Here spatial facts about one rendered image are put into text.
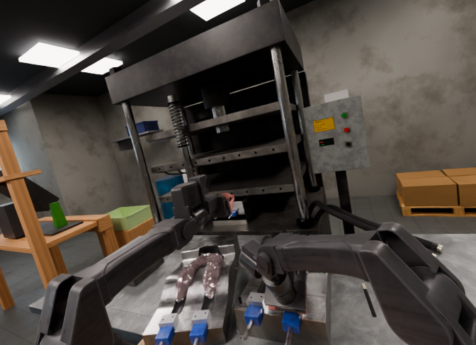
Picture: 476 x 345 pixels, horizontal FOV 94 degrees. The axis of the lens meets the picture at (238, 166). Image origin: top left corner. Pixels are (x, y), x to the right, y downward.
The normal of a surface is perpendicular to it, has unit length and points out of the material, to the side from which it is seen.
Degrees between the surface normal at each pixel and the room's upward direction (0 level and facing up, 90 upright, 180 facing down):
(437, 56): 90
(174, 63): 90
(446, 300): 46
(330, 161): 90
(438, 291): 33
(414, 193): 90
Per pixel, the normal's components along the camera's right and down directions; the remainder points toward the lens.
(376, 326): -0.21, -0.97
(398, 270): 0.32, -0.65
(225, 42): -0.38, 0.21
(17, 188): 0.88, -0.12
